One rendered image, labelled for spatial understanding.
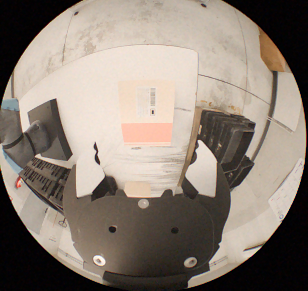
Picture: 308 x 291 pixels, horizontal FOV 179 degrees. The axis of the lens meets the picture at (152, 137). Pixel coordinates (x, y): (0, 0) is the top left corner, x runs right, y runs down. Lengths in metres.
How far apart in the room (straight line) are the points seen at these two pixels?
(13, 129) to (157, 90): 0.45
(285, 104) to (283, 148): 0.83
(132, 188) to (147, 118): 0.34
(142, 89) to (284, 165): 2.60
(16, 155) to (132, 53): 0.50
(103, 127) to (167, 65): 0.28
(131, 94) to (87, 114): 0.19
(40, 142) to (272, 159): 3.02
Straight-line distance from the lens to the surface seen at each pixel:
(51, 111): 0.44
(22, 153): 0.46
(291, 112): 2.42
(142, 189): 0.47
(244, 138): 0.95
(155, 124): 0.23
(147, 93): 0.21
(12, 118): 0.41
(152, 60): 0.30
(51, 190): 0.59
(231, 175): 1.26
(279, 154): 2.59
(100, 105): 0.33
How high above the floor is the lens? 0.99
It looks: 61 degrees down
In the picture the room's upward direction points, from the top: 176 degrees clockwise
